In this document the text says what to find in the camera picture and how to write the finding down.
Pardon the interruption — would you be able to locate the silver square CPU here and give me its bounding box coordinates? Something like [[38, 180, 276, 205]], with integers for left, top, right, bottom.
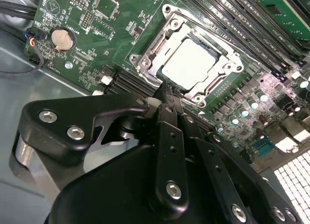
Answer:
[[161, 38, 217, 86]]

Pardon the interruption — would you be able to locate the metal socket cover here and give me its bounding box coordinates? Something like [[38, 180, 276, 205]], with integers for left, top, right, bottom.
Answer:
[[145, 17, 243, 101]]

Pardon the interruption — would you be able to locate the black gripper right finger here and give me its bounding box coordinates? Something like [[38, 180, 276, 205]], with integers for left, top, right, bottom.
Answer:
[[170, 87, 304, 224]]

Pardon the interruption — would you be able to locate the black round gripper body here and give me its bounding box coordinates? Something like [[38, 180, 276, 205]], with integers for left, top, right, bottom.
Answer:
[[49, 144, 218, 224]]

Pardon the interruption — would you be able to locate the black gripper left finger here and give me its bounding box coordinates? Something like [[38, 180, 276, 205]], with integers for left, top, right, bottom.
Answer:
[[15, 82, 190, 220]]

